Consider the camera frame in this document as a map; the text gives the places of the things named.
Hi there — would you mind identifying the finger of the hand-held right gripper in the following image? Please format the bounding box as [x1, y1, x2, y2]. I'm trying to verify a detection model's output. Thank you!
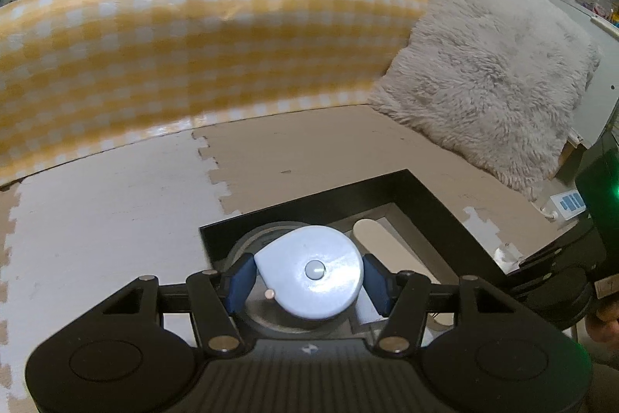
[504, 224, 605, 289]

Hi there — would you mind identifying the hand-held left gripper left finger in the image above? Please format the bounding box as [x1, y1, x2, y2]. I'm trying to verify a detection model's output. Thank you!
[99, 252, 258, 354]

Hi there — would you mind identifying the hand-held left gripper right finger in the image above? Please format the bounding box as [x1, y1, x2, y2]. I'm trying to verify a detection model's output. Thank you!
[362, 252, 524, 356]

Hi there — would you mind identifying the wooden stick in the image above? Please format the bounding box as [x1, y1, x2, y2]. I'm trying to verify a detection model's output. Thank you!
[352, 218, 456, 329]

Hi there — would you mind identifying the light blue tape measure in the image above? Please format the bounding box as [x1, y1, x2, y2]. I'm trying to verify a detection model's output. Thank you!
[254, 224, 364, 318]

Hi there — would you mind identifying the black box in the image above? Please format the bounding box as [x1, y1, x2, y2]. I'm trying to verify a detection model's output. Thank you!
[199, 170, 524, 346]

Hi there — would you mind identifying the person's right hand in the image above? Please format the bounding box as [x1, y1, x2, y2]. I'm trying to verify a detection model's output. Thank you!
[585, 297, 619, 364]

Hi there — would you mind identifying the white power strip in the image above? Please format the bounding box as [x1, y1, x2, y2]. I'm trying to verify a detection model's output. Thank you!
[540, 188, 589, 226]

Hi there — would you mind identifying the clear tape strip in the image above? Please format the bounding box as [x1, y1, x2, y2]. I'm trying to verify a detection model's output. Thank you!
[492, 243, 525, 271]

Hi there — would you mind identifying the white foam mat tile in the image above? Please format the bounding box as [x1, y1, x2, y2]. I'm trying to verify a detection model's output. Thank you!
[0, 132, 243, 405]
[463, 205, 524, 269]

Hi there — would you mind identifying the beige foam mat tile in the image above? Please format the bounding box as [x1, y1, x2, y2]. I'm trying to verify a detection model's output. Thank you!
[192, 102, 549, 249]

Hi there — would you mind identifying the grey fluffy pillow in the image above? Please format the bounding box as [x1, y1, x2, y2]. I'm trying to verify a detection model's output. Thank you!
[368, 0, 603, 202]

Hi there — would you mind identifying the plastic bottle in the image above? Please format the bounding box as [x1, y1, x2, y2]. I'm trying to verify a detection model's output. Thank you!
[597, 0, 619, 27]

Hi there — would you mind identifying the yellow checked cloth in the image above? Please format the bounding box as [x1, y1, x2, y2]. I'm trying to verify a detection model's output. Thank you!
[0, 0, 431, 189]

